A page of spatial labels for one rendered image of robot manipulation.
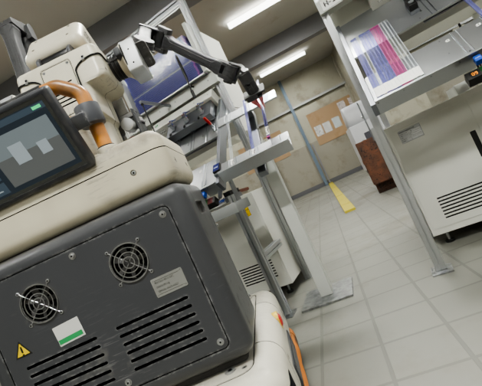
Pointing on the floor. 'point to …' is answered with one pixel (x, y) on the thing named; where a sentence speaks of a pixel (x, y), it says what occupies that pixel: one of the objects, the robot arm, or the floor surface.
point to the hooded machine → (357, 125)
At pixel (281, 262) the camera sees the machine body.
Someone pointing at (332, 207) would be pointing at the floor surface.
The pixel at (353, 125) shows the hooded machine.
